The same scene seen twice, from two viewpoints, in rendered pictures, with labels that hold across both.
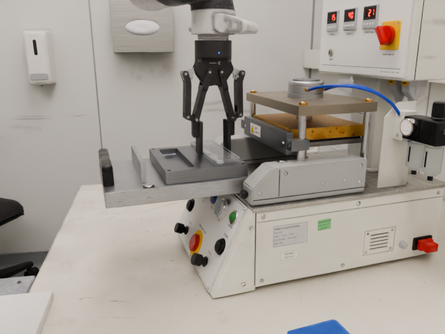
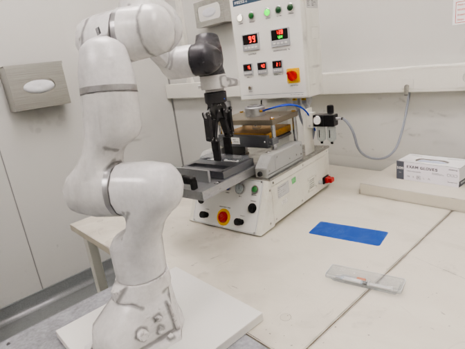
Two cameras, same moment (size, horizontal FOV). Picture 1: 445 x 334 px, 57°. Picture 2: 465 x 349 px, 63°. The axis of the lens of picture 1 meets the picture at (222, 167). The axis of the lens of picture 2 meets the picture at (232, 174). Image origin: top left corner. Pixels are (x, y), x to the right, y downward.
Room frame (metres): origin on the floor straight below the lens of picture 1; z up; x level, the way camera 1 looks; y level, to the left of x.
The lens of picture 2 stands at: (-0.27, 0.67, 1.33)
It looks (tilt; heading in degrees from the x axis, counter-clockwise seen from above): 17 degrees down; 329
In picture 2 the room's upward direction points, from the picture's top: 8 degrees counter-clockwise
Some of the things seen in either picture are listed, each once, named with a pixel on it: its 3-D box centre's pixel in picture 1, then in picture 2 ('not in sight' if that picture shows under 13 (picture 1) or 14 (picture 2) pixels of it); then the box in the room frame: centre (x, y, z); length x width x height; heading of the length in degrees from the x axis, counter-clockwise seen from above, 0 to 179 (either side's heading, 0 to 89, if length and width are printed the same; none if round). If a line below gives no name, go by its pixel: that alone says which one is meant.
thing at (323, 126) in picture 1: (305, 116); (258, 126); (0.93, -0.19, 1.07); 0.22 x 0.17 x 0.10; 18
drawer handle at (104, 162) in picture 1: (105, 166); (178, 181); (0.80, 0.23, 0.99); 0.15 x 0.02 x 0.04; 18
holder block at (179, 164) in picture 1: (195, 161); (216, 165); (0.86, 0.06, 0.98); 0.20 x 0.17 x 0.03; 18
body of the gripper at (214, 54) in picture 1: (212, 62); (216, 104); (0.87, 0.02, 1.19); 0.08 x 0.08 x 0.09
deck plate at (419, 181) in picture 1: (314, 173); (265, 158); (0.95, -0.22, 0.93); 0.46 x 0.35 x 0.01; 108
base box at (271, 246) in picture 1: (300, 213); (265, 183); (0.92, -0.19, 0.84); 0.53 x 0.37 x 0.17; 108
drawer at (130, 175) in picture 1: (173, 168); (207, 173); (0.84, 0.10, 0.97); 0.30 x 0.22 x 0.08; 108
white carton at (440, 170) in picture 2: not in sight; (432, 169); (0.52, -0.69, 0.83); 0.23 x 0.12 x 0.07; 8
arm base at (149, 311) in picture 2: not in sight; (132, 308); (0.48, 0.52, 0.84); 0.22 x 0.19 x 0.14; 105
